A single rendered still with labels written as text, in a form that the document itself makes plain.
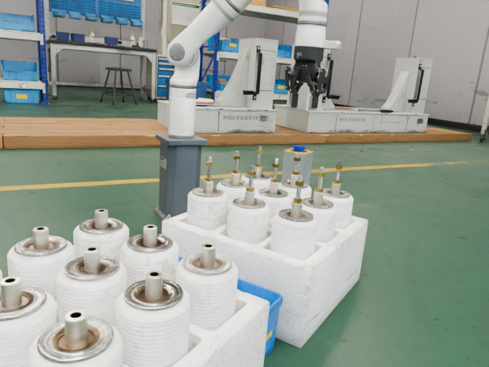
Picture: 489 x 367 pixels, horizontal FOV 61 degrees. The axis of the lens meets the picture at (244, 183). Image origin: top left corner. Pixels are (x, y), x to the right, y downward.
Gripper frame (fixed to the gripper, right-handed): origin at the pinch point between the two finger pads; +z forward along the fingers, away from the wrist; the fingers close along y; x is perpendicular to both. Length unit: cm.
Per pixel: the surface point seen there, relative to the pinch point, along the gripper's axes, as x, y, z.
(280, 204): -12.7, 8.4, 23.5
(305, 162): 12.9, -8.8, 18.5
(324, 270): -15.0, 26.0, 32.5
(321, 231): -9.4, 19.3, 27.0
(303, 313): -23, 29, 39
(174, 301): -57, 36, 22
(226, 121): 107, -180, 31
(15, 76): 17, -465, 17
